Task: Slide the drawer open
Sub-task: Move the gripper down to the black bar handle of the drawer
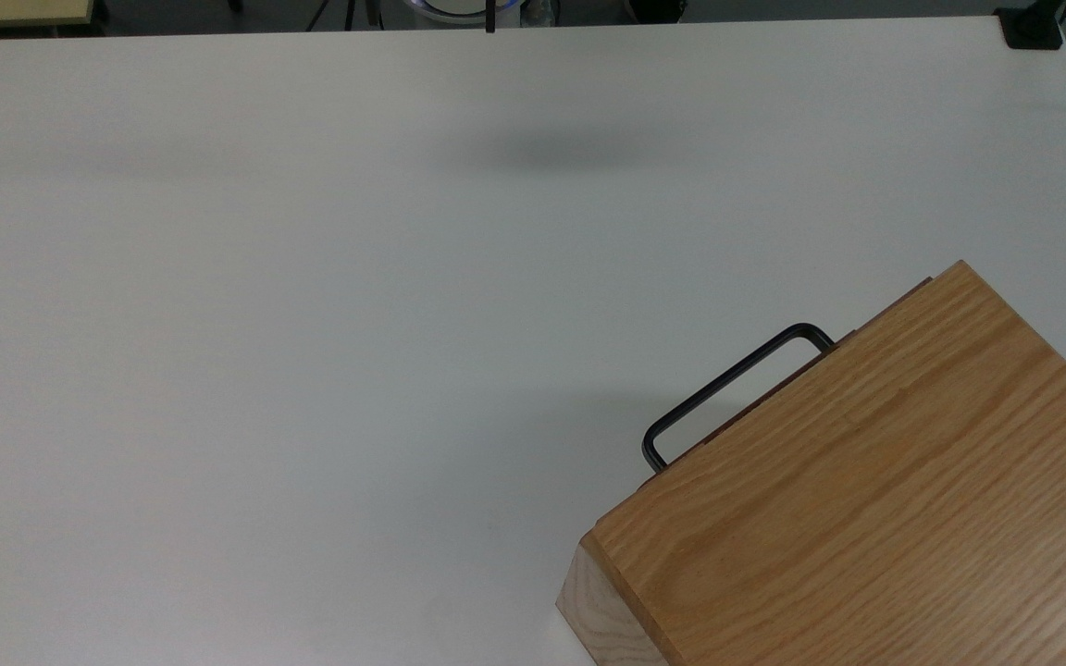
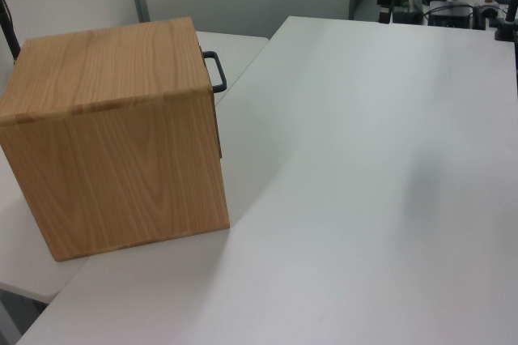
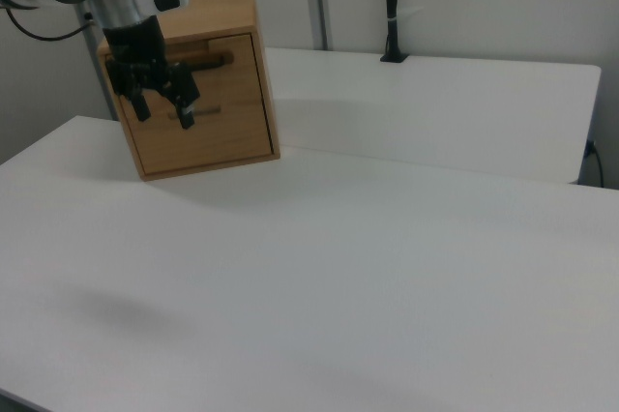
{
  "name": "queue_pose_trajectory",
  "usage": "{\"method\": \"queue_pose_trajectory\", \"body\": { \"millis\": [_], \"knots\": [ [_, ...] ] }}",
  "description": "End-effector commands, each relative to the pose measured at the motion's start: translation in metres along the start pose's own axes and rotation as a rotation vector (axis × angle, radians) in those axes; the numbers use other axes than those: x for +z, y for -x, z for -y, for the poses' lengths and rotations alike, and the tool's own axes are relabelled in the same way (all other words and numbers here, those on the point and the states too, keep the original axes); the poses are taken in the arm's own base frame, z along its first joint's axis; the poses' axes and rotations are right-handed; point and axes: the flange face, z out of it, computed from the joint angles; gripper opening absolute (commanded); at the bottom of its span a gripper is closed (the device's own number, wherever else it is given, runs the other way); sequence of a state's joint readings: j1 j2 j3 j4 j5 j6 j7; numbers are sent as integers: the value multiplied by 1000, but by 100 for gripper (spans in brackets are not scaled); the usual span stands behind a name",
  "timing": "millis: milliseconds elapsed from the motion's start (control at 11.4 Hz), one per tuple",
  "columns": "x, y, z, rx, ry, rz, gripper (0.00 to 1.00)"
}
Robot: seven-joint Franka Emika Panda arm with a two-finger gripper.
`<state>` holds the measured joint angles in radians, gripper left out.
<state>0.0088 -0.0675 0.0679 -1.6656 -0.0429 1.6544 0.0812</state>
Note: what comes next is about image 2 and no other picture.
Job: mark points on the wooden cabinet box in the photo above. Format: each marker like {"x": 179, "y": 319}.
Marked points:
{"x": 113, "y": 126}

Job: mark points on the black electronics box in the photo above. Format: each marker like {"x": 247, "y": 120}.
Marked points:
{"x": 451, "y": 17}

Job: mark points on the thin black stand pole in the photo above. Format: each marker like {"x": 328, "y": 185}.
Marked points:
{"x": 9, "y": 29}

